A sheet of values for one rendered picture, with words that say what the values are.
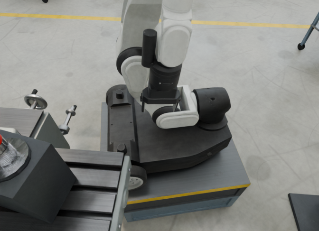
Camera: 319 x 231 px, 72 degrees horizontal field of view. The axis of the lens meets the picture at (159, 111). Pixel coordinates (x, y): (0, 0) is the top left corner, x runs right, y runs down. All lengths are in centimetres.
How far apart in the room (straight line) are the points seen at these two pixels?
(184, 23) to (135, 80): 36
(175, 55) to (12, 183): 42
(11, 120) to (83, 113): 97
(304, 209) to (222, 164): 70
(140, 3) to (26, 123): 73
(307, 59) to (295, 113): 89
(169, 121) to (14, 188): 70
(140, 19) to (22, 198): 55
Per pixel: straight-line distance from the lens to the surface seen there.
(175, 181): 121
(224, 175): 126
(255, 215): 168
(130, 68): 77
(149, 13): 71
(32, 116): 115
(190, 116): 103
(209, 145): 113
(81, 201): 64
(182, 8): 51
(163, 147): 110
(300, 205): 180
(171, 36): 51
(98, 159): 68
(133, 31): 75
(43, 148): 51
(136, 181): 114
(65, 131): 130
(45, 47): 299
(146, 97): 68
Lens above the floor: 152
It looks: 51 degrees down
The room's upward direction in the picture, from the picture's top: straight up
